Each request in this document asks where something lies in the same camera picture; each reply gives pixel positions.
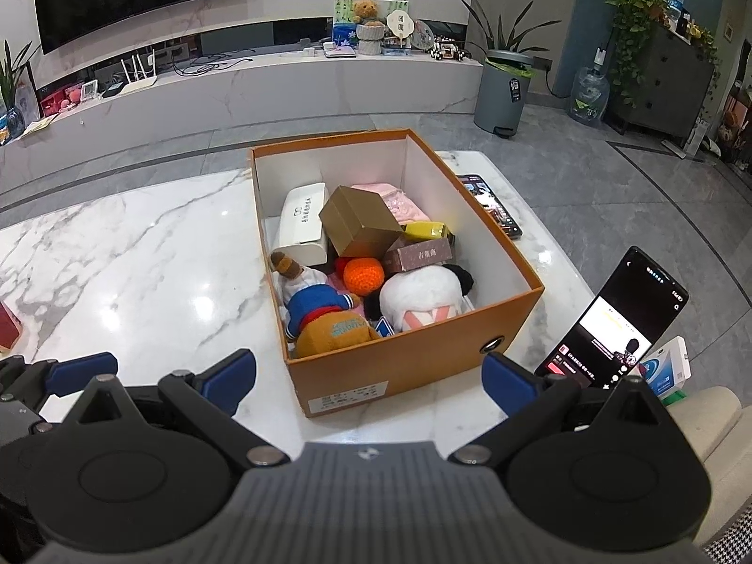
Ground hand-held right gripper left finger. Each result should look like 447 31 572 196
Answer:
70 348 291 468

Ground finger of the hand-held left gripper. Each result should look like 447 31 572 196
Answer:
0 352 119 419

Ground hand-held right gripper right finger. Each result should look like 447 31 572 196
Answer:
447 351 676 468

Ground orange cardboard box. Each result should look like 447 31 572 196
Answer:
248 127 545 419

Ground bear plush blue outfit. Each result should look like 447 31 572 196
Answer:
269 251 382 359

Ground white cat plush striped cup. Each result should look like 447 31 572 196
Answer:
364 263 476 331

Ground small dark printed box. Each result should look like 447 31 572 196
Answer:
383 238 454 276

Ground crochet orange and strawberry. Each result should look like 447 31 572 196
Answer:
335 255 385 296

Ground small yellow packet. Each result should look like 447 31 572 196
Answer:
404 221 450 243

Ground white long box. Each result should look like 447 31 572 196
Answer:
273 183 331 266

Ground pink baby garment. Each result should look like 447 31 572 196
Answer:
351 182 430 227

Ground small brown cardboard box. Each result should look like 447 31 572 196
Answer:
319 186 403 259

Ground amber tea bottle red label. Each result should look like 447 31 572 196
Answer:
0 301 24 349

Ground black smartphone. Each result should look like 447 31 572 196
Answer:
455 174 524 240
533 245 689 392

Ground blue white medicine box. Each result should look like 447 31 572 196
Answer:
637 336 691 400

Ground beige cushion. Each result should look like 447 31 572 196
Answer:
664 386 744 541

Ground white marble tv console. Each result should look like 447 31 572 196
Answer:
0 15 488 192

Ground grey pedal trash bin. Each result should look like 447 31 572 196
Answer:
473 50 534 140

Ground white wifi router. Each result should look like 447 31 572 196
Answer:
114 50 158 95

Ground blue water jug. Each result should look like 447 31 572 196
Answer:
571 47 611 127

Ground dark grey cabinet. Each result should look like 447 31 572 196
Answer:
608 23 721 148

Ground black white checkered toy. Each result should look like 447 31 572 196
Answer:
431 36 471 63

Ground tall leafy floor plant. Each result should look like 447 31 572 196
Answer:
460 0 562 65

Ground patterned round plate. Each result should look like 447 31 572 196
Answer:
409 19 437 52

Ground green blue painted card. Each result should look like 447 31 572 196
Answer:
333 0 410 48

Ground white round hand fan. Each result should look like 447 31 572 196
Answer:
384 10 410 48

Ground trailing green cabinet plant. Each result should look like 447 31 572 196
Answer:
596 0 667 107

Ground brown teddy bear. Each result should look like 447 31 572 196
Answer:
351 0 383 27

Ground green potted plant with frame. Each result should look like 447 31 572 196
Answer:
0 41 42 136

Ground black cables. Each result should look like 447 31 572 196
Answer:
173 50 253 77

